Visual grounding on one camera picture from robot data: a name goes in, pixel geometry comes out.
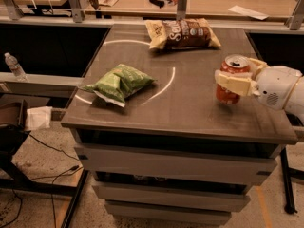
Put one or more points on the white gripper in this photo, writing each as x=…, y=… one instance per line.
x=275, y=85

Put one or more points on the grey drawer cabinet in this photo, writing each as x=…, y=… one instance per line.
x=174, y=152

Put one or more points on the brown and yellow chip bag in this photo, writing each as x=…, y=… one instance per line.
x=184, y=33

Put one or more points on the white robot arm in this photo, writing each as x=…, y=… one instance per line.
x=278, y=87

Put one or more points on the clear plastic water bottle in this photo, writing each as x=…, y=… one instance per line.
x=15, y=68

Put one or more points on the white crumpled paper towel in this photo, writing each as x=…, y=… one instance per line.
x=38, y=118

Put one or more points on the white paper sheet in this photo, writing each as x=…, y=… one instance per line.
x=248, y=12

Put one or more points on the green jalapeno chip bag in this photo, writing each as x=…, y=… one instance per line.
x=119, y=83

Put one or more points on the red coke can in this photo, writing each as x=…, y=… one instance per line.
x=232, y=64

